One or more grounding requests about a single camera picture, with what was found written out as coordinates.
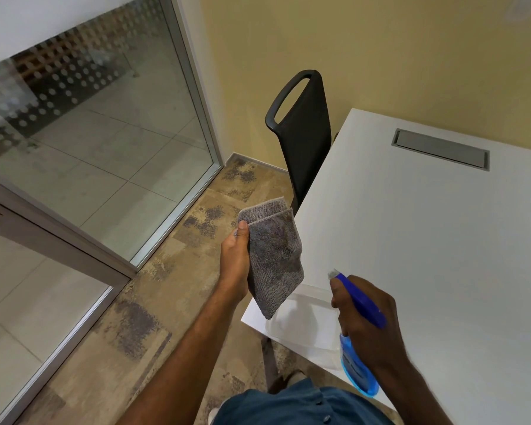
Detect person's right hand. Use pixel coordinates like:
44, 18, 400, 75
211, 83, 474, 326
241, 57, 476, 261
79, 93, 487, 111
329, 274, 411, 373

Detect person's left hand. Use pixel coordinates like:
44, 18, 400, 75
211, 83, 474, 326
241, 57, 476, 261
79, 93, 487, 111
216, 220, 251, 303

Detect grey microfiber cloth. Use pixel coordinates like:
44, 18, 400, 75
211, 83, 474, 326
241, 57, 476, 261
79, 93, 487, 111
237, 197, 305, 321

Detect blue spray bottle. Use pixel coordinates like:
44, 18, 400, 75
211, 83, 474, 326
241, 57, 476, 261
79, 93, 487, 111
327, 269, 388, 398

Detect person's right forearm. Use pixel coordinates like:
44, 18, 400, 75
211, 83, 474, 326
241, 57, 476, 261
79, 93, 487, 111
369, 350, 455, 425

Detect person's left forearm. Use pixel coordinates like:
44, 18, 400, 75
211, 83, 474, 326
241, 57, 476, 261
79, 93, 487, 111
115, 284, 250, 425

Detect grey table leg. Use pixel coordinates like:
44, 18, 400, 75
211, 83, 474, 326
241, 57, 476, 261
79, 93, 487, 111
260, 334, 281, 391

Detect teal shirt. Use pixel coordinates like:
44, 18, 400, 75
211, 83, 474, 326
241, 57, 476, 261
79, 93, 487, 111
214, 378, 395, 425

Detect black office chair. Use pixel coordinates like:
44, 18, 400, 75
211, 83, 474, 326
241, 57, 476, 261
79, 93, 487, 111
265, 70, 340, 214

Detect glass partition with aluminium frame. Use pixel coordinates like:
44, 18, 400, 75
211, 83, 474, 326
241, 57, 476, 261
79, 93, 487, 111
0, 0, 226, 269

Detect grey table cable flap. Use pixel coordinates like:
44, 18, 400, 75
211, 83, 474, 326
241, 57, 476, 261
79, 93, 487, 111
391, 128, 491, 172

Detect glass door with grey frame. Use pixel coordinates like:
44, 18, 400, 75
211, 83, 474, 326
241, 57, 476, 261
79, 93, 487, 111
0, 194, 132, 425

